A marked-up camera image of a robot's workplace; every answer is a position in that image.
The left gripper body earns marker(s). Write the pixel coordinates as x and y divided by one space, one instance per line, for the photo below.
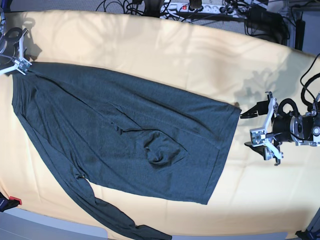
285 124

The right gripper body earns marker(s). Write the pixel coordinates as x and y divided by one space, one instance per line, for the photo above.
12 52

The dark grey long-sleeve shirt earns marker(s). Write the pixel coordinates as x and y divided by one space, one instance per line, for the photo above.
97 126

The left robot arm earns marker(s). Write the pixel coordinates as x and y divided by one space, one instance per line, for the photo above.
311 98

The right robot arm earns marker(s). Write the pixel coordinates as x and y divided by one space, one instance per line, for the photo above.
3 24

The yellow table cloth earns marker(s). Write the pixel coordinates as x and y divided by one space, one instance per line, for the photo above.
253 196

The black power adapter box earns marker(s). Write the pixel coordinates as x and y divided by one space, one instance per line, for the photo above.
263 18

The black clamp right corner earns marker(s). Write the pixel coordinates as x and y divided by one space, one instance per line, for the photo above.
306 235

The white power strip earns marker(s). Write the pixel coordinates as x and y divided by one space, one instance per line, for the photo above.
184 10

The red and black clamp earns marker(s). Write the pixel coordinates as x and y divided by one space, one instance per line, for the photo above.
8 203

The black table leg post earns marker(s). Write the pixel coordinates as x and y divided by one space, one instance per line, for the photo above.
299 34

